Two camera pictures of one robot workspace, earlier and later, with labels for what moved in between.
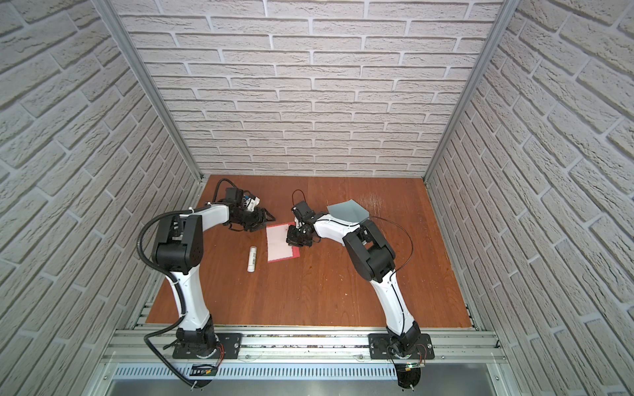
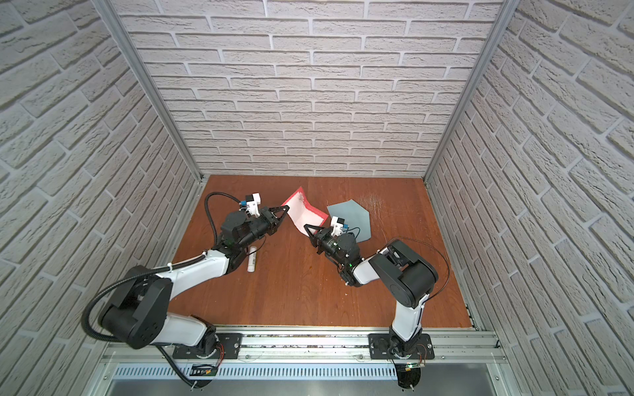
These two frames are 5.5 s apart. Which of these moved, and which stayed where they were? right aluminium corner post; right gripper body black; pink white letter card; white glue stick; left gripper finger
Moved: right gripper body black; left gripper finger; pink white letter card
Stayed: white glue stick; right aluminium corner post
